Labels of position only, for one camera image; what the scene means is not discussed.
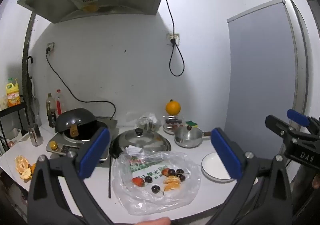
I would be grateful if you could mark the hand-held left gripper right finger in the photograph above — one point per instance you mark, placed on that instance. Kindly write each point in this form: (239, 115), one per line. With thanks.
(226, 155)

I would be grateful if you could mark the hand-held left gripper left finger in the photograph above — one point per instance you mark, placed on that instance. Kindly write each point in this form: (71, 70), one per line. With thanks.
(96, 150)

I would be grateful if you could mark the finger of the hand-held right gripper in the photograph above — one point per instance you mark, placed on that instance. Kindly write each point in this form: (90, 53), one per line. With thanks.
(275, 121)
(297, 116)

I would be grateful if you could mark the white plate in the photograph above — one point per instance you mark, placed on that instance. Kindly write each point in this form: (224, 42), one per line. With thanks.
(215, 167)

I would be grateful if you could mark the red strawberry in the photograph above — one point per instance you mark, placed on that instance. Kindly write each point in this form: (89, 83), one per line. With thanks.
(138, 181)
(165, 172)

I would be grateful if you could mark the peeled orange segment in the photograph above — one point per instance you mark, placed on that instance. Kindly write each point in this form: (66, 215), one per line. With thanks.
(171, 186)
(172, 180)

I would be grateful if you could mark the printed clear plastic bag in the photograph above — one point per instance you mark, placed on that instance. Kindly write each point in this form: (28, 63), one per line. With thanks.
(150, 202)

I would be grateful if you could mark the person's right hand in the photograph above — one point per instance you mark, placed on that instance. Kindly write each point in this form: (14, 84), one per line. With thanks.
(316, 181)

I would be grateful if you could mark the person's left hand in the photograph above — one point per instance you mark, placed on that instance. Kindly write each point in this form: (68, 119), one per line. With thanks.
(155, 221)

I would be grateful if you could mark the steel stove with brass knob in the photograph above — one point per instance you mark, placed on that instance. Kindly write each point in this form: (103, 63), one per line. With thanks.
(60, 148)

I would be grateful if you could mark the white paper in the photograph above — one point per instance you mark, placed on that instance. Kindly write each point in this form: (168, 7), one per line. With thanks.
(133, 151)

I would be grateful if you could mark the black wok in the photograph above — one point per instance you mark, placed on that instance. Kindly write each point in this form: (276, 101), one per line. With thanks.
(75, 117)

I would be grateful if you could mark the small steel pot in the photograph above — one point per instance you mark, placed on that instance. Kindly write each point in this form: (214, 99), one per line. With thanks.
(187, 144)

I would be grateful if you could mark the pot lid with brown knob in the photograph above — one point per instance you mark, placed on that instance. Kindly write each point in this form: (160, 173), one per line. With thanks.
(187, 135)

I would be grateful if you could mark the yellow green sponge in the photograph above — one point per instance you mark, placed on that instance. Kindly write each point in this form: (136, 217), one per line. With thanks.
(192, 123)

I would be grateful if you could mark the grey refrigerator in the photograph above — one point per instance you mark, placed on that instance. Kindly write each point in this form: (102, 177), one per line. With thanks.
(262, 65)

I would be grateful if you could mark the red label bottle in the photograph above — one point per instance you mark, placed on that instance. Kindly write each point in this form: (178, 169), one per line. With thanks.
(59, 105)

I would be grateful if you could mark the dark oil bottle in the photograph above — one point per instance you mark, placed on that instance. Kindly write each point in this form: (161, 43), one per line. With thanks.
(50, 110)

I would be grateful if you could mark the crumpled clear plastic bag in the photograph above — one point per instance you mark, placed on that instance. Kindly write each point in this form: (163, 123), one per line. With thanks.
(150, 120)

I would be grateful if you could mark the steel cup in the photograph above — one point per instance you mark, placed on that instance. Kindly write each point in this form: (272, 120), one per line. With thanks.
(36, 136)

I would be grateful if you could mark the white dish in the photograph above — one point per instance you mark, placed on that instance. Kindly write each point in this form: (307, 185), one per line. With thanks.
(168, 132)

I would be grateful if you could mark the glass jar of cherries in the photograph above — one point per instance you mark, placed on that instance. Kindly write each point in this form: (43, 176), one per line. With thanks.
(173, 121)

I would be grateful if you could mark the whole orange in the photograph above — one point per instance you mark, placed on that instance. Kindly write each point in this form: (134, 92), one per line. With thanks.
(173, 108)

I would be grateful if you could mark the orange peel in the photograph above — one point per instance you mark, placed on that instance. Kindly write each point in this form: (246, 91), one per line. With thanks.
(22, 165)

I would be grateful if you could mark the black umbrella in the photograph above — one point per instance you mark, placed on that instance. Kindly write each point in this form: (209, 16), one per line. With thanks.
(32, 90)

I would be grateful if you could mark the black shelf rack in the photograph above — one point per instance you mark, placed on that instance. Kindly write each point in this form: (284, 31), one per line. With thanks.
(12, 108)

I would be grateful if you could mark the yellow detergent bottle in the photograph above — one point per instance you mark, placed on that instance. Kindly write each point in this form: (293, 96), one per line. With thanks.
(13, 96)

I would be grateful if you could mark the white wall socket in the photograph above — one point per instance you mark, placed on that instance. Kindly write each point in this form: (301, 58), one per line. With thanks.
(176, 36)
(51, 45)

